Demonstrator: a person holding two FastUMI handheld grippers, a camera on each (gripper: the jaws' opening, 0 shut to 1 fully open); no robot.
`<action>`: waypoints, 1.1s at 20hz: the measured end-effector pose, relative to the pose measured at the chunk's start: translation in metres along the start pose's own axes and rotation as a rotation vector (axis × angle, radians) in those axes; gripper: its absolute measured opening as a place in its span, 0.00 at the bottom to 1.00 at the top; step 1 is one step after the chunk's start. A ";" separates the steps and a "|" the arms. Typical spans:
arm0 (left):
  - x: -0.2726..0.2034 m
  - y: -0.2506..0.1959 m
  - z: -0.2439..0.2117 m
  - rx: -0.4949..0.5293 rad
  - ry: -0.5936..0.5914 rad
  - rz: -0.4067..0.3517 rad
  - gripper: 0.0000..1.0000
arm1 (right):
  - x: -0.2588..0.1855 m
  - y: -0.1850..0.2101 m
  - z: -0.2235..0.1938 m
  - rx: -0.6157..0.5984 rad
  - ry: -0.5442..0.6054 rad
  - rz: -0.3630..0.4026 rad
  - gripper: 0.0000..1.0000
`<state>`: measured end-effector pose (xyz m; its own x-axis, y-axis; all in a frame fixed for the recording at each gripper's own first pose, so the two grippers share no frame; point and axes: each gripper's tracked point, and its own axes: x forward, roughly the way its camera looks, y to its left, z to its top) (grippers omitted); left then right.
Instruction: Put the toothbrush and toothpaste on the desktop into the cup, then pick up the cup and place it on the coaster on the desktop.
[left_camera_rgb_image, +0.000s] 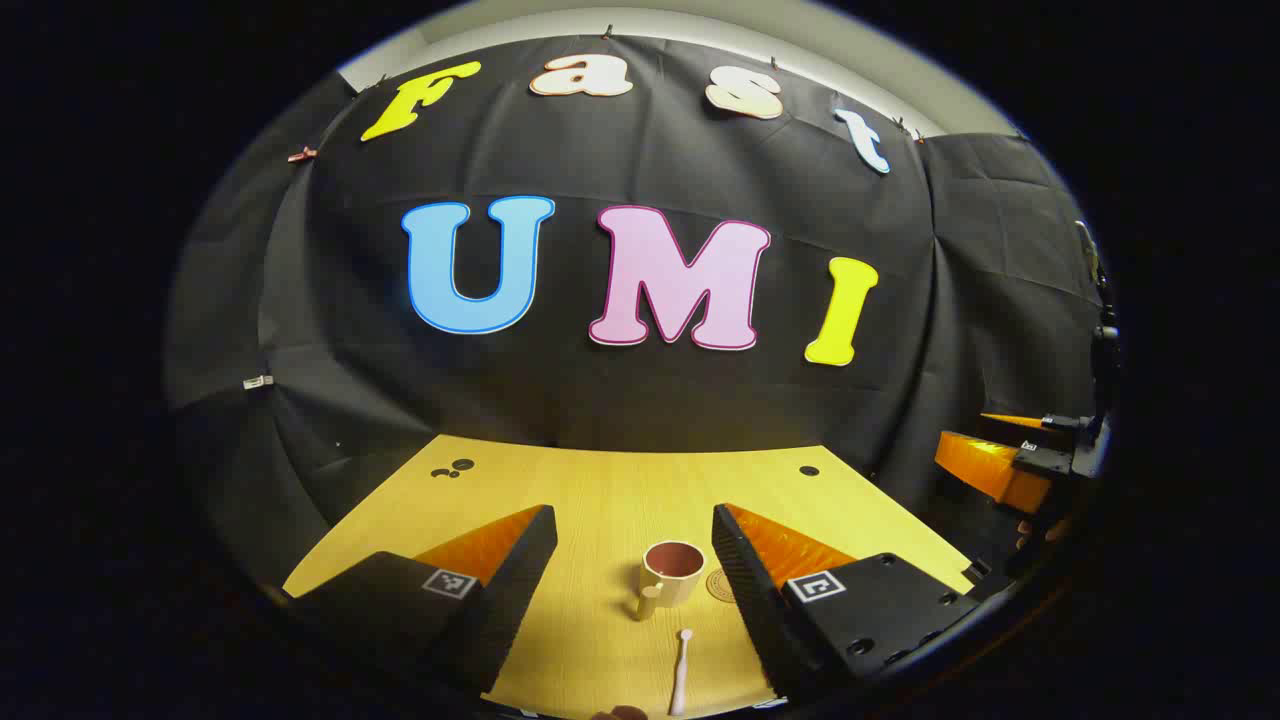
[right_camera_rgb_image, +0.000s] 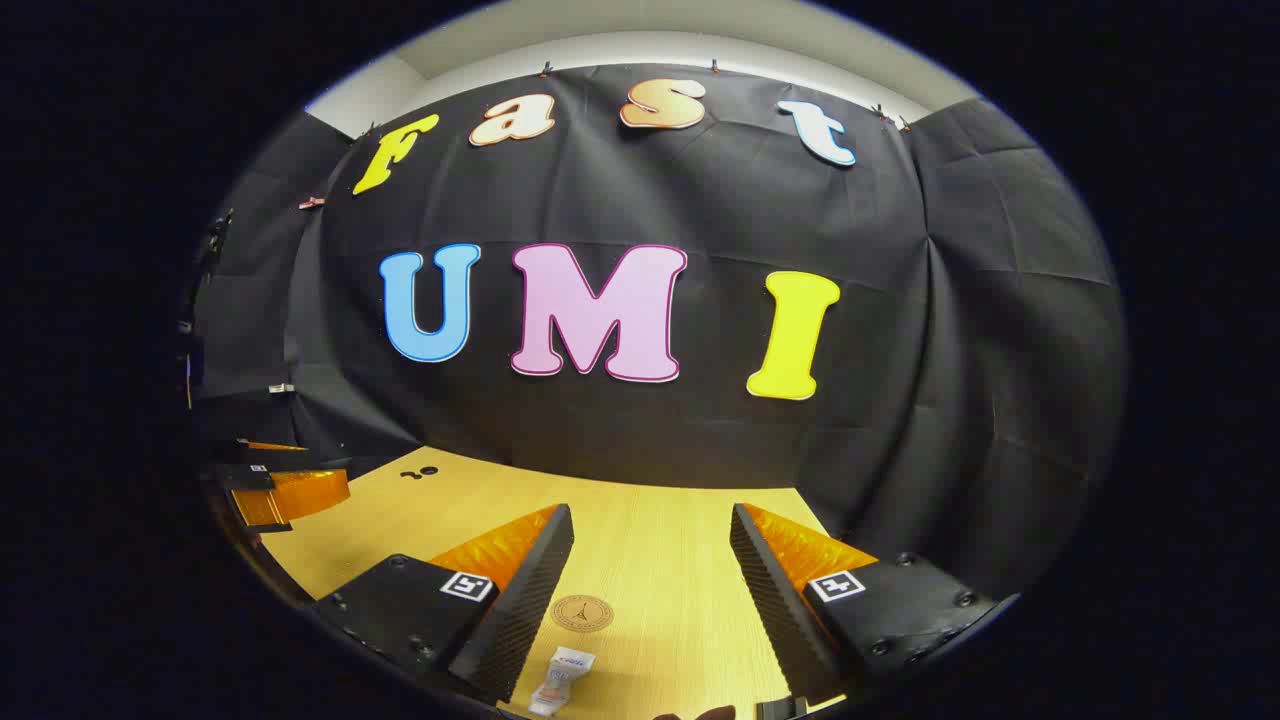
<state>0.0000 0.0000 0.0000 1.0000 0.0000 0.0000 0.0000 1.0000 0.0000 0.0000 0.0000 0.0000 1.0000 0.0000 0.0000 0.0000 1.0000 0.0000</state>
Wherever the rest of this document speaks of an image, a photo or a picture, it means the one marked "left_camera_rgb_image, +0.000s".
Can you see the white toothbrush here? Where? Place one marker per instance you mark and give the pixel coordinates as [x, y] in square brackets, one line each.
[680, 680]

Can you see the yellow wooden desktop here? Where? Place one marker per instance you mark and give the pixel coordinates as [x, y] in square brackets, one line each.
[600, 500]

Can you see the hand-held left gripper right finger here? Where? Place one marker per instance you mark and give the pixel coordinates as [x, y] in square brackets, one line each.
[745, 590]

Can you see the red clip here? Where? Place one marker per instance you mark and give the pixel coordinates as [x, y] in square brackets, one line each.
[302, 154]

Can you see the round cork coaster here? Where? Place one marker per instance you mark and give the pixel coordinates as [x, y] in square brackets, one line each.
[720, 586]

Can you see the white clip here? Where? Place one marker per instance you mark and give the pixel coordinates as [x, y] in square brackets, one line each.
[258, 382]

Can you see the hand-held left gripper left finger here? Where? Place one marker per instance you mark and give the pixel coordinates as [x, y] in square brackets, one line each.
[520, 580]

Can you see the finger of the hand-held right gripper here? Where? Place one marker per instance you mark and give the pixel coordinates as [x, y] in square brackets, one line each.
[985, 465]
[1020, 421]

